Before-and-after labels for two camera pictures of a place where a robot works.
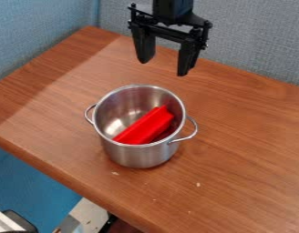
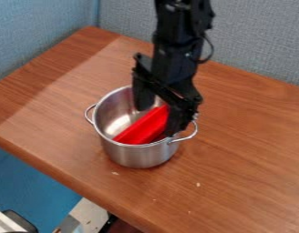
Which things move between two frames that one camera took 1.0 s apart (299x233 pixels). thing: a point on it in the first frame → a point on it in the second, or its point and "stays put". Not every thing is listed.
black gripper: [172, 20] → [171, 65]
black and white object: [9, 222] stays put
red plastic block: [147, 127] stays put
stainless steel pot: [118, 108] stays put
